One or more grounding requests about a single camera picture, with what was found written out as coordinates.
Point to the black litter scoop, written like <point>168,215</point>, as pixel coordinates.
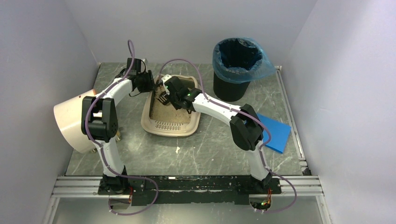
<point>163,98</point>

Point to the blue plastic bin liner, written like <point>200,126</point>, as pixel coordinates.
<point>240,59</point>

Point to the cat litter pile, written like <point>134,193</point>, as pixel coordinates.
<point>167,113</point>

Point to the black trash bin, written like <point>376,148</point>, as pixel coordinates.
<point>227,91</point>

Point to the beige cylindrical container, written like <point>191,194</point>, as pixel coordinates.
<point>68,120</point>

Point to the blue sheet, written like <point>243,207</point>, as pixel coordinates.
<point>279,133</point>

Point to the aluminium frame rail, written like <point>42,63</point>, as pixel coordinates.
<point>209,151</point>

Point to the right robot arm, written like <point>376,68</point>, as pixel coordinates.
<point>246,129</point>

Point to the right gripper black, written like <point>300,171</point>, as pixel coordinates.
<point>167,94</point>

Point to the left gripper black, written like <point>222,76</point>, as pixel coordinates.
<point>148,81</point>

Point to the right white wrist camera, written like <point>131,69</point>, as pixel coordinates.
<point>165,78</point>

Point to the beige litter box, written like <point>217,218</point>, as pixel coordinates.
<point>165,128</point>

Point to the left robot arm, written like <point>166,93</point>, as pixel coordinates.
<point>115,180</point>

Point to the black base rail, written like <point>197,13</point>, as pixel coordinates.
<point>187,189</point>

